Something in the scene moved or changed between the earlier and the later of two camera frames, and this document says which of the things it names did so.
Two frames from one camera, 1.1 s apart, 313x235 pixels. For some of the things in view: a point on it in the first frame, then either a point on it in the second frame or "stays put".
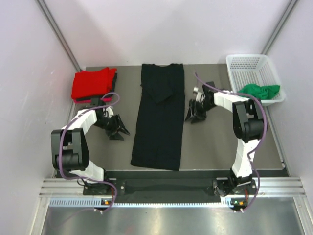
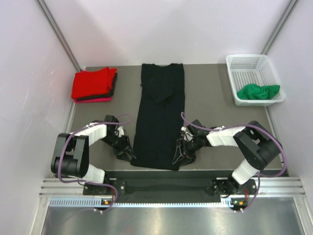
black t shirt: (158, 137) stays put
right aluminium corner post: (279, 27) stays put
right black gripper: (199, 117) → (190, 156)
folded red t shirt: (87, 83) stays put
